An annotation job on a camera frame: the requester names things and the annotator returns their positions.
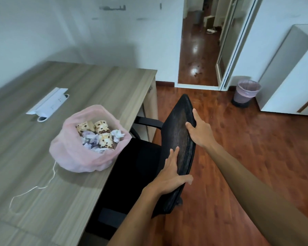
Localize person's right forearm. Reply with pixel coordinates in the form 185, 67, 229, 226
207, 141, 308, 246

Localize black office chair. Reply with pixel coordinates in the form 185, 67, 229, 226
86, 94, 197, 240

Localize grey bin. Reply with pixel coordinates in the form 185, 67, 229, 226
194, 10, 205, 25

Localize spotted paper cup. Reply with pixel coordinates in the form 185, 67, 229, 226
98, 133, 115, 151
76, 121, 95, 137
94, 120, 111, 135

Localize glass sliding door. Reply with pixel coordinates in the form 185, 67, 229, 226
215, 0, 265, 91

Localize person's left forearm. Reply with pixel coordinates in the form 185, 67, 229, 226
106, 184, 166, 246

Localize grey wall hook strip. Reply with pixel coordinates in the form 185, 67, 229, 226
99, 5, 126, 11

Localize person's right hand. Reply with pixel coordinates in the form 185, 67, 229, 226
185, 108, 216, 149

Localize wooden desk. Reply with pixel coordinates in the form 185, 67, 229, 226
0, 61, 158, 246

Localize white cabinet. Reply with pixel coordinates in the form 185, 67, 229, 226
255, 24, 308, 116

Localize pink plastic trash bag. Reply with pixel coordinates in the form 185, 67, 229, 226
49, 105, 132, 173

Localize white power strip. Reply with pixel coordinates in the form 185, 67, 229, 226
26, 87, 70, 123

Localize crumpled white paper scraps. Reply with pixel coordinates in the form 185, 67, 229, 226
82, 129, 126, 153

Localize person's left hand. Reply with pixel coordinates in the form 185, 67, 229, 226
147, 146, 194, 195

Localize trash bin with pink liner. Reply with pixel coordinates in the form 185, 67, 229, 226
231, 79, 262, 108

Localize white cable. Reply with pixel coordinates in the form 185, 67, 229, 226
9, 161, 57, 215

